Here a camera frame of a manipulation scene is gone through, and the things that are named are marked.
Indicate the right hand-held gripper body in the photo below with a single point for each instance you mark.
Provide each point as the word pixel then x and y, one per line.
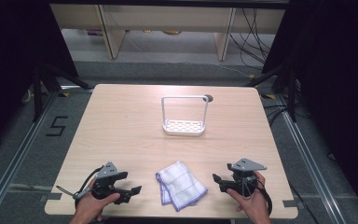
pixel 245 179

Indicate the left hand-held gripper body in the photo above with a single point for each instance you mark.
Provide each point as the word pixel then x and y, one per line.
pixel 104 186

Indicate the white checked dish cloth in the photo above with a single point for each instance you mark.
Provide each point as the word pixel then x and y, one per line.
pixel 180 185

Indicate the person's left hand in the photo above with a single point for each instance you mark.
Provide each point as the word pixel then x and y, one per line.
pixel 90 207

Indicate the person's right hand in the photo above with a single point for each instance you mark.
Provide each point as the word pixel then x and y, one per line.
pixel 256 207

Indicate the grey tape strip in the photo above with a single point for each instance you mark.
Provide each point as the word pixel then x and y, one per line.
pixel 289 203
pixel 52 197

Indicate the grey round table grommet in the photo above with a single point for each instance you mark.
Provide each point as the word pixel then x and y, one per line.
pixel 210 98

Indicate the yellow black tape piece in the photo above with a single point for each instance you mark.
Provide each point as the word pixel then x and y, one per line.
pixel 64 94
pixel 268 96

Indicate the black metal stand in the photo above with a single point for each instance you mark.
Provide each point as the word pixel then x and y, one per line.
pixel 292 93
pixel 38 93

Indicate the black curtain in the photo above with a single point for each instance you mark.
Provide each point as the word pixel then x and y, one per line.
pixel 9 62
pixel 338 77

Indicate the yellow object under desk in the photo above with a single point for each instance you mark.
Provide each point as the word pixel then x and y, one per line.
pixel 171 32

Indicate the beige desk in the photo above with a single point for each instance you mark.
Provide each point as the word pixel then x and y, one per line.
pixel 167 18

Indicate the aluminium floor rail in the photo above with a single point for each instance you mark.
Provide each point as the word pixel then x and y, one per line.
pixel 310 161
pixel 15 158

